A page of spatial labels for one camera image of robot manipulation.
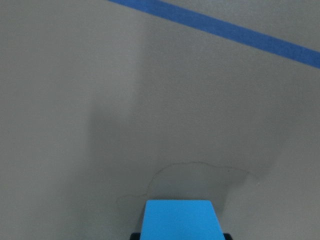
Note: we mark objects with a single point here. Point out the blue block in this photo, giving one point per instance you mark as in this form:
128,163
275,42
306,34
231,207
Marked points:
171,219

